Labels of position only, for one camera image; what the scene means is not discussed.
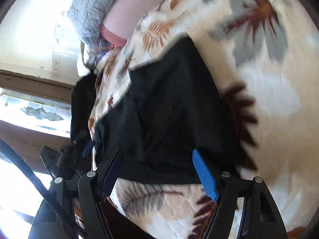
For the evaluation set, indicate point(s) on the black pants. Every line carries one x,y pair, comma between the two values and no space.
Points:
171,108

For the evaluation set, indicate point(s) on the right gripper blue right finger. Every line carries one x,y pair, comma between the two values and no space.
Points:
206,178

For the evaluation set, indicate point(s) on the black garment pile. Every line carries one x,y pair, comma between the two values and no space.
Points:
83,97

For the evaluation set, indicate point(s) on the white cloth at headboard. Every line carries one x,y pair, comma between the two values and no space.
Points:
86,60

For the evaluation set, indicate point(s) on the pink maroon bed sheet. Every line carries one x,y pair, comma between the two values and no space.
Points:
122,18

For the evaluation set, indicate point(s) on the cream leaf-pattern blanket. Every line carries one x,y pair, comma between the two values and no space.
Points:
272,47

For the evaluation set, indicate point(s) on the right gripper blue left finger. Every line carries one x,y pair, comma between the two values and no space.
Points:
108,172

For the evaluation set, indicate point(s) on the grey quilted pillow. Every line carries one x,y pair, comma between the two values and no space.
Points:
87,17

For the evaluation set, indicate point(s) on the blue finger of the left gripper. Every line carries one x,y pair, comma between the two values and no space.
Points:
88,149

